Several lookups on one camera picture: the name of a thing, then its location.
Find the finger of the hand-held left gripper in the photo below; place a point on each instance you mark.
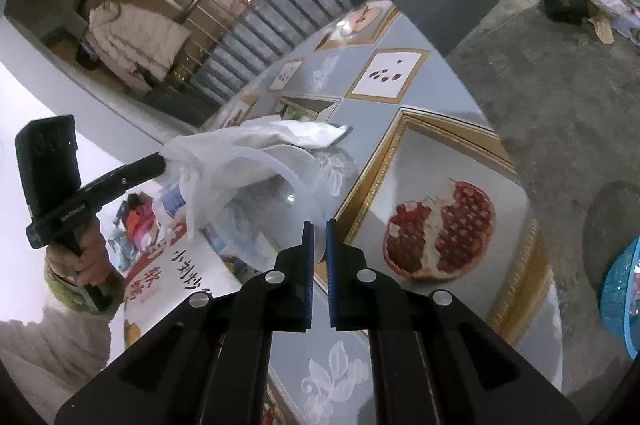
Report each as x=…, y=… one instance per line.
x=130, y=177

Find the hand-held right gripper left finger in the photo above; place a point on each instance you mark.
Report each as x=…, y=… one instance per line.
x=307, y=277

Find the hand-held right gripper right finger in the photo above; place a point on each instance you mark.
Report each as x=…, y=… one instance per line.
x=333, y=277

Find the white plastic bag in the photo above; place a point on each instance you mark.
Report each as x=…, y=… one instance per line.
x=225, y=145

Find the blue plastic basket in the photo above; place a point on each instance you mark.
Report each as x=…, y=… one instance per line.
x=622, y=300

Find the person's left forearm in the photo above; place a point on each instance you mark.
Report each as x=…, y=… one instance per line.
x=55, y=345

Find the person's left hand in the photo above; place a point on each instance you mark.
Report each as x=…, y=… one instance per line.
x=90, y=255

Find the pile of colourful clutter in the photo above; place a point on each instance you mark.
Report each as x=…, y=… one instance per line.
x=137, y=217

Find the white red printed paper bag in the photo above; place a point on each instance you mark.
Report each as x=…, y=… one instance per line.
x=192, y=270

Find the beige padded jacket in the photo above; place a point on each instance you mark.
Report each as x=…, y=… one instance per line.
x=135, y=37

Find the dark cardboard box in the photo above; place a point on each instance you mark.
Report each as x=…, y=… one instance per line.
x=567, y=2

